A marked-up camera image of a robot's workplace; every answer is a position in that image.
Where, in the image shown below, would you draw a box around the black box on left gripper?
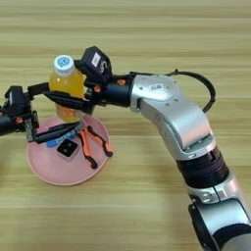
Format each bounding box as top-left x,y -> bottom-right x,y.
4,85 -> 32,120

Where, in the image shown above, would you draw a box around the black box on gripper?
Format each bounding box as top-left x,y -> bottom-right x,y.
4,85 -> 32,120
79,45 -> 113,83

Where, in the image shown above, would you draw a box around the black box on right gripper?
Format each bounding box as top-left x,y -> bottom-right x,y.
79,45 -> 113,83

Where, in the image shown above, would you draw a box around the orange juice bottle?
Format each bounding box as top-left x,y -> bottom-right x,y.
48,54 -> 87,124

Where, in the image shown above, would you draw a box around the orange black handled pliers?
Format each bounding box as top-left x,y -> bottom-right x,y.
76,125 -> 115,170

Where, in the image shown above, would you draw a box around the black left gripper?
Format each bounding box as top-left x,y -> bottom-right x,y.
0,81 -> 86,144

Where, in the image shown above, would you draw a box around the black square block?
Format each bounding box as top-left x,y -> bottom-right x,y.
56,137 -> 80,159

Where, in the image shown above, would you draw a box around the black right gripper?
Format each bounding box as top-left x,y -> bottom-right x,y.
43,59 -> 135,115

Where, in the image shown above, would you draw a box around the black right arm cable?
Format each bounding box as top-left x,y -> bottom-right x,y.
165,69 -> 217,114

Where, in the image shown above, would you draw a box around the pink round plate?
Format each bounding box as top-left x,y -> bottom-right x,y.
26,114 -> 111,186

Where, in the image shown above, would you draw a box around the blue glue stick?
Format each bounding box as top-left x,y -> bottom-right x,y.
45,130 -> 77,149

